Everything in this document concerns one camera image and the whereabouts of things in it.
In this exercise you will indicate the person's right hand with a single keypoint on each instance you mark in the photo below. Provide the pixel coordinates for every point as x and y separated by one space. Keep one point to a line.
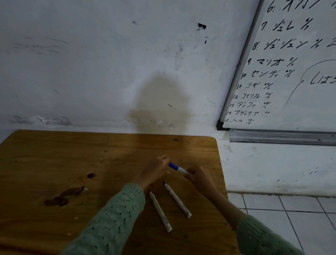
200 180

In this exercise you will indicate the person's left hand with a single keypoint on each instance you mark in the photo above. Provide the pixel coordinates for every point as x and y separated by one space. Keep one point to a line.
151 172

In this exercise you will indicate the person's left fingers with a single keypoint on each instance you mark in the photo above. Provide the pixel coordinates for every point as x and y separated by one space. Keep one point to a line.
163 162

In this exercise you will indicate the person's right fingers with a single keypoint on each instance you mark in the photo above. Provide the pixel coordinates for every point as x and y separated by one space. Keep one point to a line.
189 173

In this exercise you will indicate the blue-capped white marker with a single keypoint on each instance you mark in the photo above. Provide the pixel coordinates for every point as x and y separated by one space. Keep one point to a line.
178 168

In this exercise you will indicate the person's left forearm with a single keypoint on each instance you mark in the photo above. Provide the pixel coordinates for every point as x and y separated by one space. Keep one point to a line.
110 223

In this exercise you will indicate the person's right forearm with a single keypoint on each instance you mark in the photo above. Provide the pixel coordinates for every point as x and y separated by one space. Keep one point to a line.
252 228

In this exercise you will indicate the black-tipped white marker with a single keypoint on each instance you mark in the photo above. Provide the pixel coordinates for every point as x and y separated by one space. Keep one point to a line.
177 200

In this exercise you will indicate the red-tipped white marker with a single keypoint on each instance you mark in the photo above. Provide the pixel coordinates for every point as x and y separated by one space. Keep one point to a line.
160 211

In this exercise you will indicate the wooden table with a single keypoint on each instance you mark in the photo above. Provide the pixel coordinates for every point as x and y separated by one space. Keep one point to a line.
78 189

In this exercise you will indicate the metal whiteboard tray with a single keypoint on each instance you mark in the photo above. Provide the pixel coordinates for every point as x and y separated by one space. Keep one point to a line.
282 137

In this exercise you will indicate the white whiteboard with writing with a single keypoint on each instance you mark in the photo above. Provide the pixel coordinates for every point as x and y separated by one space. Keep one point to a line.
286 63

